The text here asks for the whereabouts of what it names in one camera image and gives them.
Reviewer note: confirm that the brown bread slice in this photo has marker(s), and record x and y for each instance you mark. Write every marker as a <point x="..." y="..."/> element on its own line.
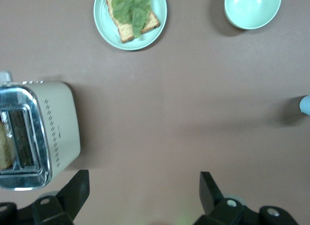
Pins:
<point x="4" y="147"/>

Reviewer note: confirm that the light green plate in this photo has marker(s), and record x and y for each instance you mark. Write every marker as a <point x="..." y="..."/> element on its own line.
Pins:
<point x="101" y="21"/>

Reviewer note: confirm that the blue plastic cup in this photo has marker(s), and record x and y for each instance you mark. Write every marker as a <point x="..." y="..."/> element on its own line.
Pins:
<point x="305" y="104"/>

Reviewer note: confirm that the light green bowl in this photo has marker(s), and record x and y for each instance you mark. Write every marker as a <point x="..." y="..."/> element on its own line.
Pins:
<point x="252" y="9"/>

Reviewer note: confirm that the toasted bread slice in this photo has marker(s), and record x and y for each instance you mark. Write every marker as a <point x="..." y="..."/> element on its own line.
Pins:
<point x="124" y="32"/>

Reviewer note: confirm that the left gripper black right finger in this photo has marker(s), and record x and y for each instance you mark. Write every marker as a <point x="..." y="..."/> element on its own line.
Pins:
<point x="215" y="203"/>

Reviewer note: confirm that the green lettuce leaf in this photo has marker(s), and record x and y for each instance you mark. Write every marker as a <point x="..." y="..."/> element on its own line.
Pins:
<point x="130" y="7"/>

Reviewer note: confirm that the beige chrome toaster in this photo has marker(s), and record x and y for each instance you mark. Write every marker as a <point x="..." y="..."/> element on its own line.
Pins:
<point x="63" y="128"/>

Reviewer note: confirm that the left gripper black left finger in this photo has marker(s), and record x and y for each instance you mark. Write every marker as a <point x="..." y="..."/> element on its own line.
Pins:
<point x="72" y="198"/>

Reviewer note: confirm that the brown table mat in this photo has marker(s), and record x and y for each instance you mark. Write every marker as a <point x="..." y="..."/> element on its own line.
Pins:
<point x="155" y="89"/>

